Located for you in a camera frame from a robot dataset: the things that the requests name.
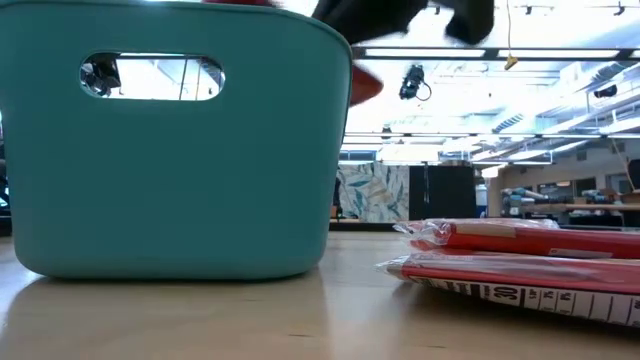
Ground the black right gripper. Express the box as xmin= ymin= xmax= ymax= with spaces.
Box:
xmin=311 ymin=0 xmax=430 ymax=46

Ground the teal plastic basket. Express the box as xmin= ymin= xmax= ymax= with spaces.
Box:
xmin=0 ymin=0 xmax=354 ymax=281

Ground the red popcorn bag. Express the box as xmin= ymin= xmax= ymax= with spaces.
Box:
xmin=375 ymin=251 xmax=640 ymax=329
xmin=393 ymin=217 xmax=640 ymax=261

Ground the long ceiling light track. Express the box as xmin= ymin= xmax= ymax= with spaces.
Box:
xmin=343 ymin=130 xmax=640 ymax=141

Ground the black room partition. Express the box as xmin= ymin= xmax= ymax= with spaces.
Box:
xmin=408 ymin=164 xmax=477 ymax=222

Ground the black overhead camera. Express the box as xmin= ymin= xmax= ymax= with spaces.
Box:
xmin=398 ymin=63 xmax=433 ymax=103

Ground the black overhead frame bar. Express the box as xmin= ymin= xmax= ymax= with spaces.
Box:
xmin=351 ymin=46 xmax=640 ymax=63

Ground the yellow hanging cord with plug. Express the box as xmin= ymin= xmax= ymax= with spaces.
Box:
xmin=503 ymin=0 xmax=520 ymax=72

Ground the leaf-patterned wall panel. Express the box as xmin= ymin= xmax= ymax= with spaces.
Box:
xmin=336 ymin=163 xmax=411 ymax=224

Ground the black table edge rail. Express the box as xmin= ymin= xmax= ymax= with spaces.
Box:
xmin=328 ymin=221 xmax=402 ymax=233

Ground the wooden workbench with metal frame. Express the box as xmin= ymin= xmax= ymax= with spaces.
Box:
xmin=519 ymin=201 xmax=640 ymax=227

